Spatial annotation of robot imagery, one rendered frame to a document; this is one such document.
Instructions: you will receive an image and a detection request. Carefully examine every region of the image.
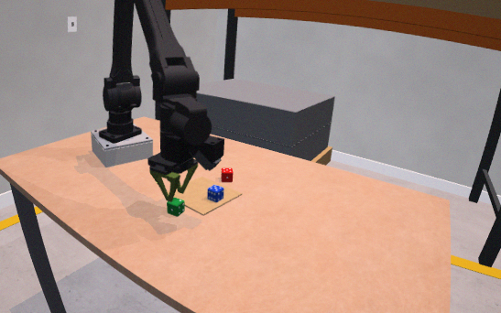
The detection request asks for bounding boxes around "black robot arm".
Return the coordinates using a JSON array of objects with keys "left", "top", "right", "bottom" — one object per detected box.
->
[{"left": 99, "top": 0, "right": 224, "bottom": 171}]

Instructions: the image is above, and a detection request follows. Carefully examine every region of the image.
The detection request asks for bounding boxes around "blue die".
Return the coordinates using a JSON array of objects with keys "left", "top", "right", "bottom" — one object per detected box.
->
[{"left": 207, "top": 185, "right": 224, "bottom": 202}]

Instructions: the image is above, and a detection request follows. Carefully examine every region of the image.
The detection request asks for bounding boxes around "red die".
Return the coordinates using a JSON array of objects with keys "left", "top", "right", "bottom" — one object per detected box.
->
[{"left": 221, "top": 168, "right": 233, "bottom": 182}]

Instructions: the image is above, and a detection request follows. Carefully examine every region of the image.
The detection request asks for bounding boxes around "tan flat mat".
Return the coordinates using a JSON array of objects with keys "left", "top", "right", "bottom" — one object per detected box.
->
[{"left": 174, "top": 177, "right": 243, "bottom": 216}]

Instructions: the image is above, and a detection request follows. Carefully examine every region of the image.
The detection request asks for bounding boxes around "green die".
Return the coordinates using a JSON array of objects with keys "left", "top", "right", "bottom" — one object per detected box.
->
[{"left": 167, "top": 197, "right": 185, "bottom": 217}]

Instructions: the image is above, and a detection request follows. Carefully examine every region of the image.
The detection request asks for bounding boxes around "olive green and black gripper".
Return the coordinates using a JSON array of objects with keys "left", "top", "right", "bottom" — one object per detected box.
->
[{"left": 147, "top": 130, "right": 198, "bottom": 202}]

